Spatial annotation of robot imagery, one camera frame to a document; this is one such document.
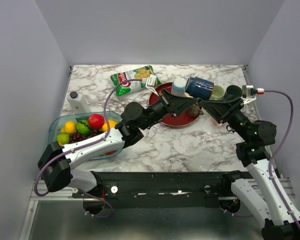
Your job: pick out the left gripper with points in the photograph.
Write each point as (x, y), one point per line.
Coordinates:
(177, 104)

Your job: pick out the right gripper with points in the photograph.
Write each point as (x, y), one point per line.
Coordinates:
(223, 110)

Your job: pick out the brown striped stoneware mug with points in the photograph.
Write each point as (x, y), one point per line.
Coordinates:
(195, 111)

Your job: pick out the light green mug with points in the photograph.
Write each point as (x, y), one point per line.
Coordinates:
(217, 94)

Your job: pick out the dark teal mug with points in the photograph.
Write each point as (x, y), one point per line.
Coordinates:
(232, 91)

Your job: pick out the dark blue glazed mug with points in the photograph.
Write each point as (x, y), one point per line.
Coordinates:
(199, 88)

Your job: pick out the pink mug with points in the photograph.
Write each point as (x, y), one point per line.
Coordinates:
(215, 122)

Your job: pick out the grey-blue textured mug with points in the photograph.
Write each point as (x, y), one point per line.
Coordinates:
(244, 108)

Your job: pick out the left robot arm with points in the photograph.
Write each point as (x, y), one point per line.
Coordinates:
(58, 163)

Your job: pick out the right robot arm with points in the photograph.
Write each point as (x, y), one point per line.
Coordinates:
(271, 206)

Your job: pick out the light blue mug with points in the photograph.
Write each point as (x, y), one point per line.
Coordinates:
(178, 87)

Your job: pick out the round red lacquer tray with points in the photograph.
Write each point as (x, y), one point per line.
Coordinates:
(179, 121)

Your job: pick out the yellow lemon toy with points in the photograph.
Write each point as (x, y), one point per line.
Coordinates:
(111, 124)
(69, 128)

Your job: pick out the red dragon fruit toy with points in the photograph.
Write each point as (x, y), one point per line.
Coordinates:
(108, 153)

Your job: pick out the red apple toy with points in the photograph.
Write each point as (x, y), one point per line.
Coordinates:
(96, 121)

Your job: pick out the green avocado toy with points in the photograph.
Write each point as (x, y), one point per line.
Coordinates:
(83, 127)

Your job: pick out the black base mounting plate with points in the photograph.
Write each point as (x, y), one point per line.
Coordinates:
(130, 182)

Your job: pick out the white bottle black cap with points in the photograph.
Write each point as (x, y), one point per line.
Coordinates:
(78, 102)

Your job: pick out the dark grape bunch toy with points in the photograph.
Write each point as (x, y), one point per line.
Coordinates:
(77, 137)

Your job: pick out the green lime toy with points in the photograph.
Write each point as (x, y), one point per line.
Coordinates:
(63, 138)

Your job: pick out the clear blue fruit container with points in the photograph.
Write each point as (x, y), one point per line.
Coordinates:
(55, 128)

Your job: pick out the cream mug black handle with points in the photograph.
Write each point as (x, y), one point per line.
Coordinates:
(187, 95)

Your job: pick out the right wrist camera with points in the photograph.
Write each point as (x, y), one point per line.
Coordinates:
(249, 93)

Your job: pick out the aluminium frame rail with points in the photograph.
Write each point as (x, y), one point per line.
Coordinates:
(285, 185)

